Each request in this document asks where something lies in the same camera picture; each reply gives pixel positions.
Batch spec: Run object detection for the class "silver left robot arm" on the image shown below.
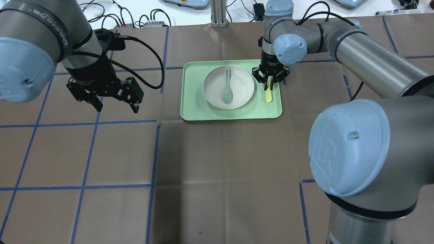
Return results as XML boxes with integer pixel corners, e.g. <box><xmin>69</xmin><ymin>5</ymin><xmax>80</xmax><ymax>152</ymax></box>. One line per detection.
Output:
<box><xmin>0</xmin><ymin>0</ymin><xmax>144</xmax><ymax>113</ymax></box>

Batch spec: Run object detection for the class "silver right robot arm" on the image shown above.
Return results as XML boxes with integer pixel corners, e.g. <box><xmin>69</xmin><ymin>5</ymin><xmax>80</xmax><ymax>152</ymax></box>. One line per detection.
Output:
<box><xmin>252</xmin><ymin>0</ymin><xmax>433</xmax><ymax>244</ymax></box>

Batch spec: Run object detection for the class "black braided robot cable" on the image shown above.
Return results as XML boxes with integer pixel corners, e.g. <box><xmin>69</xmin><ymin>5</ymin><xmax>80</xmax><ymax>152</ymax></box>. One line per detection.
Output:
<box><xmin>108</xmin><ymin>35</ymin><xmax>165</xmax><ymax>90</ymax></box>

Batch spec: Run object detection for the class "white round plate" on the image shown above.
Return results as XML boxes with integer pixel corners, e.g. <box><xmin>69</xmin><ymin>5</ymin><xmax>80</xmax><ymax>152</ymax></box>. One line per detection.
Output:
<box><xmin>202</xmin><ymin>65</ymin><xmax>255</xmax><ymax>109</ymax></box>

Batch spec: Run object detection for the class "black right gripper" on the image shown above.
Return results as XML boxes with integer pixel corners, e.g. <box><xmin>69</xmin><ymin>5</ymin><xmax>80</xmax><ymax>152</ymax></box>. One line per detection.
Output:
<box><xmin>252</xmin><ymin>51</ymin><xmax>290</xmax><ymax>91</ymax></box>

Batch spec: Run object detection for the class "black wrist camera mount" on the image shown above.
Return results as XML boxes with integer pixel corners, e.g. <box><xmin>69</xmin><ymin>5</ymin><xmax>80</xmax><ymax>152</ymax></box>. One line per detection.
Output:
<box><xmin>93</xmin><ymin>29</ymin><xmax>126</xmax><ymax>53</ymax></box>

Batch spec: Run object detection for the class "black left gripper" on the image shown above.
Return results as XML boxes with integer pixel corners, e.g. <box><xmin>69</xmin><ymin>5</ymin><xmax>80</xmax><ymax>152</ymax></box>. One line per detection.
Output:
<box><xmin>66</xmin><ymin>54</ymin><xmax>144</xmax><ymax>113</ymax></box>

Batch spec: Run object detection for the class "black power adapter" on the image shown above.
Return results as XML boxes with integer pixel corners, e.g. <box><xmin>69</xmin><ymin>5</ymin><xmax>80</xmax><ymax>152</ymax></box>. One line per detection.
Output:
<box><xmin>253</xmin><ymin>3</ymin><xmax>265</xmax><ymax>21</ymax></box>

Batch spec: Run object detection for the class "yellow plastic fork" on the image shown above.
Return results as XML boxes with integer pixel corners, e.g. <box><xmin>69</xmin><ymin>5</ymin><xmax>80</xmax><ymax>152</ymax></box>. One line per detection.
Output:
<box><xmin>265</xmin><ymin>76</ymin><xmax>273</xmax><ymax>102</ymax></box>

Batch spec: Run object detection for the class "light green plastic tray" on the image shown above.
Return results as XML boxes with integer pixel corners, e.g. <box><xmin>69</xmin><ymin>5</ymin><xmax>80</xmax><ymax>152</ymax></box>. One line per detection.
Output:
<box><xmin>180</xmin><ymin>60</ymin><xmax>282</xmax><ymax>121</ymax></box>

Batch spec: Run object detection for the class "aluminium frame post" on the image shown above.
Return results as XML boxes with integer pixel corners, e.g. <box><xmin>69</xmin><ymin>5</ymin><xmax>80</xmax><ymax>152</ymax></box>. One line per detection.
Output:
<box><xmin>211</xmin><ymin>0</ymin><xmax>228</xmax><ymax>28</ymax></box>

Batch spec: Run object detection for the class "grey-green plastic spoon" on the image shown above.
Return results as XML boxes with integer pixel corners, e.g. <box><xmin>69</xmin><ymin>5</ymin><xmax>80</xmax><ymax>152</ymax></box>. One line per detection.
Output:
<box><xmin>222</xmin><ymin>68</ymin><xmax>233</xmax><ymax>104</ymax></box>

